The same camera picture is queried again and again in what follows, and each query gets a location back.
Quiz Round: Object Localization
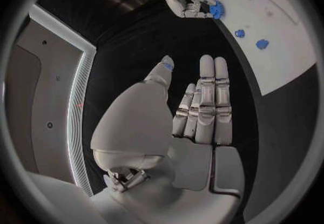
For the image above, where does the blue gear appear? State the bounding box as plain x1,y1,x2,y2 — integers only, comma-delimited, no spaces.
208,0,226,20

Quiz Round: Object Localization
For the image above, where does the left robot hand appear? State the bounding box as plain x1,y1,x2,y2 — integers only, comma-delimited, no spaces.
90,54,246,224

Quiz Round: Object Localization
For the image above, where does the white task board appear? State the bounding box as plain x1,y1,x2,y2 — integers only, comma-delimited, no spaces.
201,0,319,96

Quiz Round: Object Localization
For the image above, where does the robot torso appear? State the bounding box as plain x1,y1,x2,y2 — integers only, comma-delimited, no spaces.
4,4,97,196

